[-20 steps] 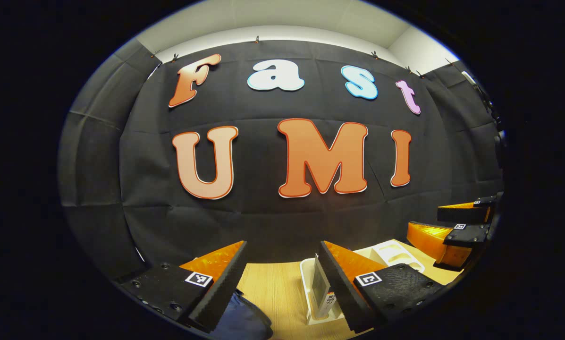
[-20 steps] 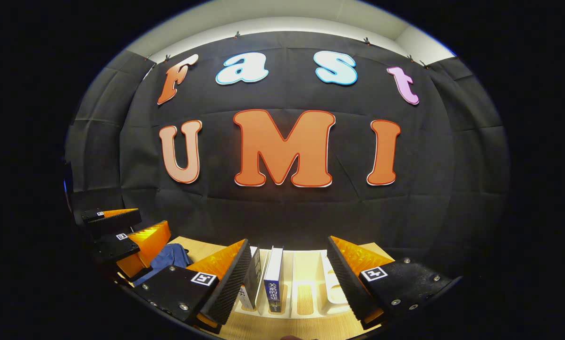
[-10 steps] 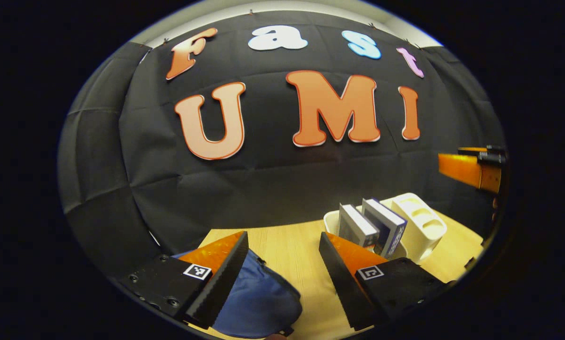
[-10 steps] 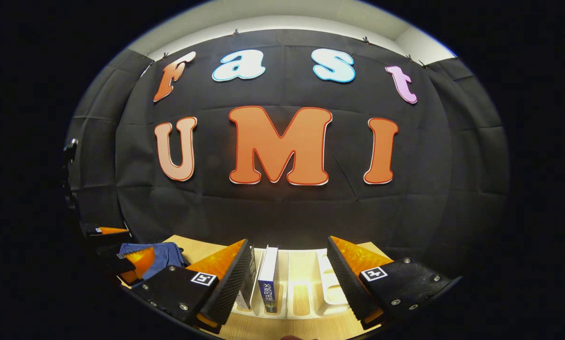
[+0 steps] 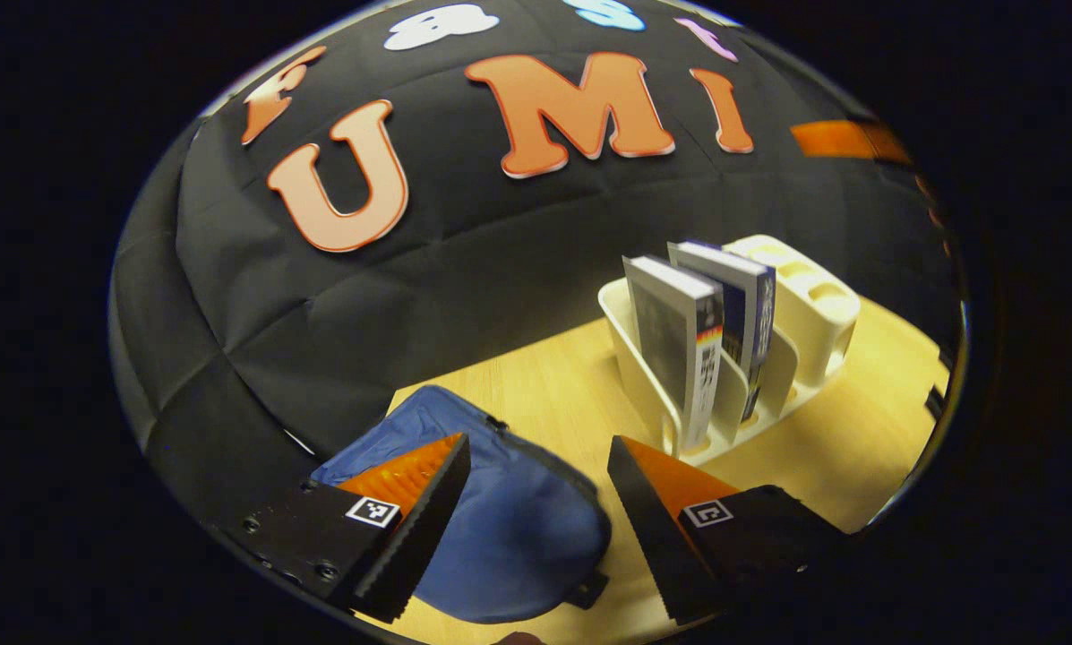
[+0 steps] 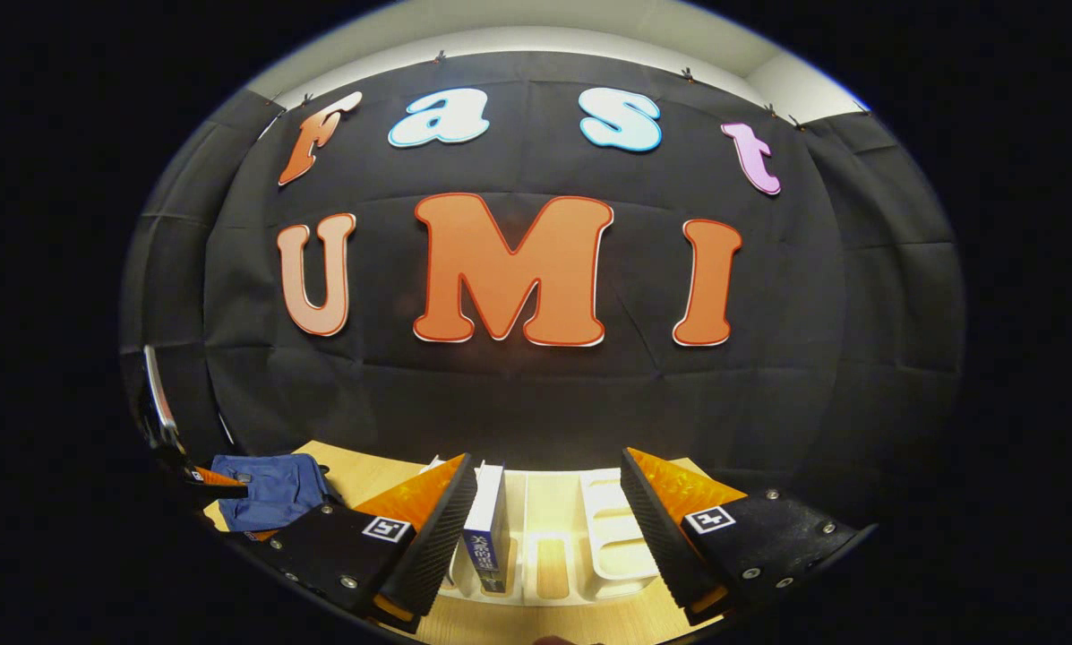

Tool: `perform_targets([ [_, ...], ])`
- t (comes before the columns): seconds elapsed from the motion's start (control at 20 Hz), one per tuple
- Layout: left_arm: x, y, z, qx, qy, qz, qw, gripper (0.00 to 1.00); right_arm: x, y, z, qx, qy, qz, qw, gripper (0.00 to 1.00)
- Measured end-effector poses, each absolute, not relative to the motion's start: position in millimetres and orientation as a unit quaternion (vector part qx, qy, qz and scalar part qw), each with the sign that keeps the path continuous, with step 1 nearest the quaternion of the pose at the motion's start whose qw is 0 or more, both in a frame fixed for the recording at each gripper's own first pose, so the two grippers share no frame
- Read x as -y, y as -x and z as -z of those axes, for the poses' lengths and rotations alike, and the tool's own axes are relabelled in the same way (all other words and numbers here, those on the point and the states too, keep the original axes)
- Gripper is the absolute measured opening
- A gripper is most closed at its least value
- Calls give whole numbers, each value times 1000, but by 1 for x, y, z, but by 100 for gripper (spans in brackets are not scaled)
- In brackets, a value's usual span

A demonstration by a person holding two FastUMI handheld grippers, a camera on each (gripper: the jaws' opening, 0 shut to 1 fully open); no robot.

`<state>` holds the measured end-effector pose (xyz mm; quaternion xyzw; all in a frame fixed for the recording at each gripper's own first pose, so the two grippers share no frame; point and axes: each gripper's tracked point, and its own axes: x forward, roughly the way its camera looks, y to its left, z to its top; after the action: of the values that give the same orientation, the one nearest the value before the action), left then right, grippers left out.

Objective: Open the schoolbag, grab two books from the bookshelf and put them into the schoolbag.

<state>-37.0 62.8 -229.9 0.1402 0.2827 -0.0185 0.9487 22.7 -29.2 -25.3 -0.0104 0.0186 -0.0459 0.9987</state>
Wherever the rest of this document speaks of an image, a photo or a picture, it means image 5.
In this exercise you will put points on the black backdrop cloth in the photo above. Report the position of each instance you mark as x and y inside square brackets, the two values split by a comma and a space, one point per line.
[464, 269]

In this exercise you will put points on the grey cover book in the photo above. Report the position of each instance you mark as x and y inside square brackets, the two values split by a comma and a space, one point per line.
[665, 331]

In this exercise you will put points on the blue cover book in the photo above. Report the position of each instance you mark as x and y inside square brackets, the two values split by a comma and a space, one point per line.
[746, 305]

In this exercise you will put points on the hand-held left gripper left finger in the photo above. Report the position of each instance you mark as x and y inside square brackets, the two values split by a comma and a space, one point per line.
[428, 528]

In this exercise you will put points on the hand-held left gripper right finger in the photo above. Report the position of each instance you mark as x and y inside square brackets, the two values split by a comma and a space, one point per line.
[647, 537]

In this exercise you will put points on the white bookshelf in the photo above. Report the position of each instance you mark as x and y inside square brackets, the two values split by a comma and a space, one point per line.
[813, 313]

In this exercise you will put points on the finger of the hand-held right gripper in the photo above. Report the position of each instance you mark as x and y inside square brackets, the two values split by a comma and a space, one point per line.
[844, 141]

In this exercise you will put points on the blue schoolbag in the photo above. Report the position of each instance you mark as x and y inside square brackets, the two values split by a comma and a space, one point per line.
[518, 528]

